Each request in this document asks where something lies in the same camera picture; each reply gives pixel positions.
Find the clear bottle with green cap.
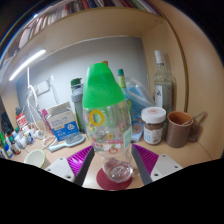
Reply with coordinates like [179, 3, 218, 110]
[82, 62, 134, 184]

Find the wooden shelf unit with books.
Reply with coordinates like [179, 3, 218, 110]
[0, 0, 224, 158]

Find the slim green-capped bottle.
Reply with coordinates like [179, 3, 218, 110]
[117, 68, 133, 125]

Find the white and blue carton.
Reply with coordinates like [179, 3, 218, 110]
[46, 101, 81, 143]

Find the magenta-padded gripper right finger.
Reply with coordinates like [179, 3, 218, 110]
[130, 143, 184, 187]

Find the flat round red coaster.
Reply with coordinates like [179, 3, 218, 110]
[95, 166, 134, 192]

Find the white charger block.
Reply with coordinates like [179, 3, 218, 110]
[34, 129, 46, 141]

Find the blue plastic bag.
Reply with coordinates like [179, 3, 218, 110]
[125, 76, 156, 143]

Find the brown jar with white lid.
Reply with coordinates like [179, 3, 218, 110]
[140, 106, 167, 146]

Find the white cup with green handle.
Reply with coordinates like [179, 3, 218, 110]
[23, 148, 47, 169]

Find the white tube lamp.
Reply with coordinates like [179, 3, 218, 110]
[8, 49, 47, 82]

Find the clear glass bottle white cap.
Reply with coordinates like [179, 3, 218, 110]
[152, 49, 176, 116]

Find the white wall socket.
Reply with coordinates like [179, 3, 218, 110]
[35, 79, 51, 95]

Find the green glass bottle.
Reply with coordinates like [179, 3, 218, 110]
[69, 77, 83, 88]

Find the brown mug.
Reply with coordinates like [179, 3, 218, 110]
[165, 110, 200, 149]

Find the grey shaker bottle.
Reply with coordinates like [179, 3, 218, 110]
[70, 83, 86, 133]

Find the white cable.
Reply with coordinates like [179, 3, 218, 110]
[25, 66, 57, 148]

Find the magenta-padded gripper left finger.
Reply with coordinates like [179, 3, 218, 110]
[44, 144, 96, 188]

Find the light blue hairbrush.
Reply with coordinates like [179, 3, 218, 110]
[48, 133, 87, 154]

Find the magenta box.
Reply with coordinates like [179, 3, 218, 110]
[40, 108, 54, 135]

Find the metal spoon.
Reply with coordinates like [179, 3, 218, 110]
[181, 111, 207, 126]

